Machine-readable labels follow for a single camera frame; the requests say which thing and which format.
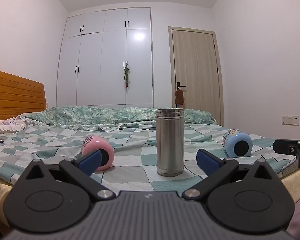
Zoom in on floral pillow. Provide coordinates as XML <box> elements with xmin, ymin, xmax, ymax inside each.
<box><xmin>0</xmin><ymin>119</ymin><xmax>28</xmax><ymax>137</ymax></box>

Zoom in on stainless steel thermos bottle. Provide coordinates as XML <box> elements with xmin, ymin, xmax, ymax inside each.
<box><xmin>155</xmin><ymin>108</ymin><xmax>185</xmax><ymax>177</ymax></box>

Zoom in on green hanging ornament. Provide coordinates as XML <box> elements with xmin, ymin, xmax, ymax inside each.
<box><xmin>123</xmin><ymin>65</ymin><xmax>131</xmax><ymax>89</ymax></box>

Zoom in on wooden headboard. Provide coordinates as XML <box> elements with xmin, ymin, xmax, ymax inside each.
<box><xmin>0</xmin><ymin>68</ymin><xmax>46</xmax><ymax>121</ymax></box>

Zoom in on green checkered bed sheet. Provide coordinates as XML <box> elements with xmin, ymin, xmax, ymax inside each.
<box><xmin>0</xmin><ymin>123</ymin><xmax>299</xmax><ymax>197</ymax></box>

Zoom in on wooden door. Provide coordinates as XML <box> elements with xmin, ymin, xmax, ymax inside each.
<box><xmin>168</xmin><ymin>26</ymin><xmax>224</xmax><ymax>126</ymax></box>

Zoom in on green floral quilt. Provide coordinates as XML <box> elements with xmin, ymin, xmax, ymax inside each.
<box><xmin>17</xmin><ymin>106</ymin><xmax>217</xmax><ymax>132</ymax></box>

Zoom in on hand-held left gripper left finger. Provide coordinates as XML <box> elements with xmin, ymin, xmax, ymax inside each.
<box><xmin>14</xmin><ymin>149</ymin><xmax>117</xmax><ymax>202</ymax></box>

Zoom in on white wall socket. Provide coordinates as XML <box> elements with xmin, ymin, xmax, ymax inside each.
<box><xmin>281</xmin><ymin>115</ymin><xmax>300</xmax><ymax>125</ymax></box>

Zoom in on brown hanging ornament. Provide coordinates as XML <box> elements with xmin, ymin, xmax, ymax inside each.
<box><xmin>175</xmin><ymin>86</ymin><xmax>185</xmax><ymax>107</ymax></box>

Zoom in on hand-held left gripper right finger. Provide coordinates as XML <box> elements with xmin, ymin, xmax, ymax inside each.
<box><xmin>181</xmin><ymin>149</ymin><xmax>283</xmax><ymax>202</ymax></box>

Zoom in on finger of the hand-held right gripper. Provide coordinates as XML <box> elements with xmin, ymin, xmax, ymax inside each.
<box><xmin>273</xmin><ymin>139</ymin><xmax>300</xmax><ymax>156</ymax></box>

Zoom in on pink cup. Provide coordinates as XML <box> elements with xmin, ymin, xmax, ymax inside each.
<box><xmin>81</xmin><ymin>135</ymin><xmax>115</xmax><ymax>172</ymax></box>

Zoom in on white wardrobe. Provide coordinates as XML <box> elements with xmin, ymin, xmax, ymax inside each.
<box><xmin>56</xmin><ymin>7</ymin><xmax>154</xmax><ymax>108</ymax></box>

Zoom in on light blue cup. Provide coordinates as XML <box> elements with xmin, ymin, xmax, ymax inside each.
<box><xmin>222</xmin><ymin>129</ymin><xmax>253</xmax><ymax>158</ymax></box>

